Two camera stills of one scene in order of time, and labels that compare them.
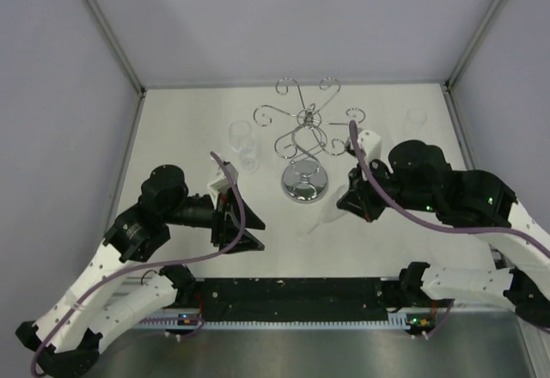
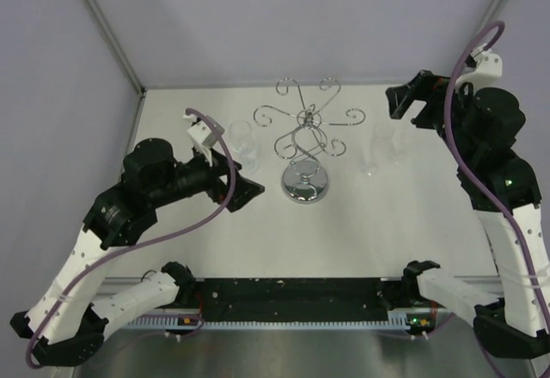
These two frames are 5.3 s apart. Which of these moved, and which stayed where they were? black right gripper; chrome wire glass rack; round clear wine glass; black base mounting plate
Moved: black right gripper
Stayed: black base mounting plate; round clear wine glass; chrome wire glass rack
